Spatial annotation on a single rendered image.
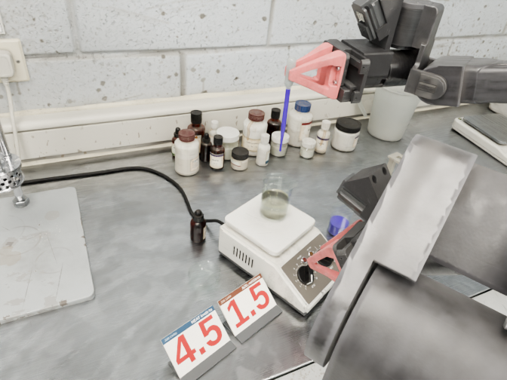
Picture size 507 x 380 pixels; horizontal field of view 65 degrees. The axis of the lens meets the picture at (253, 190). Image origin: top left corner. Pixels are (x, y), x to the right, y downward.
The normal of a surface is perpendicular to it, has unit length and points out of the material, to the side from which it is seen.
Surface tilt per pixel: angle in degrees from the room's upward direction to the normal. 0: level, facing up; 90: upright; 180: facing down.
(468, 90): 93
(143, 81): 90
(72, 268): 0
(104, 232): 0
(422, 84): 90
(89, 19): 90
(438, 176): 36
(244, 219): 0
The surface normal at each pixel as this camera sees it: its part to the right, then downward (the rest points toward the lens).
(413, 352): -0.36, -0.19
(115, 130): 0.41, 0.58
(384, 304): -0.14, -0.54
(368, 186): -0.65, 0.40
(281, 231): 0.10, -0.79
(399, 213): -0.25, -0.38
